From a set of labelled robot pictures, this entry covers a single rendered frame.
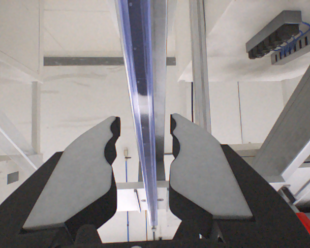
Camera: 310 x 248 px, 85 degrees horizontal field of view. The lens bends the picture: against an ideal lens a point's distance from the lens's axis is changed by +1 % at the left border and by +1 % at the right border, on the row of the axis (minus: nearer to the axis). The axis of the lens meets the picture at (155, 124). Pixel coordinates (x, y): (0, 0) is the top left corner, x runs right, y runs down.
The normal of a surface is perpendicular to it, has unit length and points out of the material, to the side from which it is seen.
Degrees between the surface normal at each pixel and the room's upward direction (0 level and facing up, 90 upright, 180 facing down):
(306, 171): 48
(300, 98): 90
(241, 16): 0
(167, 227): 90
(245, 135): 90
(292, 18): 90
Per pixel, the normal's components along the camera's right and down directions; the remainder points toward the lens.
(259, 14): 0.04, 1.00
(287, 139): -1.00, 0.04
